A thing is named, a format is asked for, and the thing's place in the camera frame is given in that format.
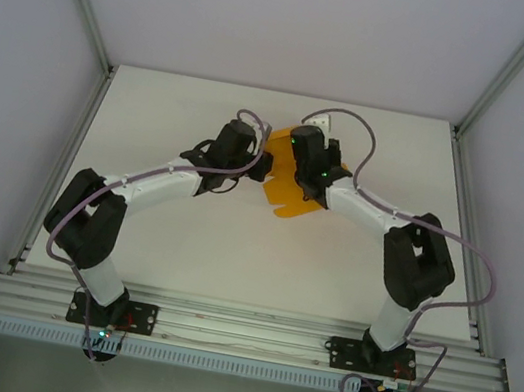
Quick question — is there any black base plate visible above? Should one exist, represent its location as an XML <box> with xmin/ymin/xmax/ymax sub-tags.
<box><xmin>64</xmin><ymin>289</ymin><xmax>160</xmax><ymax>338</ymax></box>
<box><xmin>320</xmin><ymin>333</ymin><xmax>419</xmax><ymax>384</ymax></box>

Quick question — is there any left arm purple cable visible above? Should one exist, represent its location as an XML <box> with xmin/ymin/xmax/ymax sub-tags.
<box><xmin>27</xmin><ymin>79</ymin><xmax>278</xmax><ymax>385</ymax></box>

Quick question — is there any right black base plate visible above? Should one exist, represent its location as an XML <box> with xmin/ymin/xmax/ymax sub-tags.
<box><xmin>320</xmin><ymin>333</ymin><xmax>419</xmax><ymax>384</ymax></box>

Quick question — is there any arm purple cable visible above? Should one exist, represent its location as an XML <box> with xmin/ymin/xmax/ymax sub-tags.
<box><xmin>27</xmin><ymin>79</ymin><xmax>278</xmax><ymax>385</ymax></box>
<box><xmin>254</xmin><ymin>102</ymin><xmax>524</xmax><ymax>392</ymax></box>

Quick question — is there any yellow cardboard box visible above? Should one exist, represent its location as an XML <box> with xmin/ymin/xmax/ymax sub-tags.
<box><xmin>254</xmin><ymin>120</ymin><xmax>361</xmax><ymax>233</ymax></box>

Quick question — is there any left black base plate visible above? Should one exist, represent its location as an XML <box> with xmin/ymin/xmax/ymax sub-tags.
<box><xmin>64</xmin><ymin>289</ymin><xmax>160</xmax><ymax>338</ymax></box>

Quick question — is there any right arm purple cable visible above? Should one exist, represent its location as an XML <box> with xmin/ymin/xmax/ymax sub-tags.
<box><xmin>254</xmin><ymin>102</ymin><xmax>524</xmax><ymax>392</ymax></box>

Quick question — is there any grey slotted cable duct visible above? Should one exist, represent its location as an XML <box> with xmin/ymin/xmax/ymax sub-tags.
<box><xmin>0</xmin><ymin>315</ymin><xmax>412</xmax><ymax>392</ymax></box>

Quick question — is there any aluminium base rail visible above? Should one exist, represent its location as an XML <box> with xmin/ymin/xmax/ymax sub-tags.
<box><xmin>0</xmin><ymin>263</ymin><xmax>517</xmax><ymax>392</ymax></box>

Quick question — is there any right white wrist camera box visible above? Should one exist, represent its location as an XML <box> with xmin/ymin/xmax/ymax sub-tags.
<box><xmin>301</xmin><ymin>108</ymin><xmax>335</xmax><ymax>133</ymax></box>

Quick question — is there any aluminium table side rail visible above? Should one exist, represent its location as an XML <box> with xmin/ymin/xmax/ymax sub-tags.
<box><xmin>414</xmin><ymin>127</ymin><xmax>524</xmax><ymax>356</ymax></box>
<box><xmin>4</xmin><ymin>58</ymin><xmax>115</xmax><ymax>287</ymax></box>

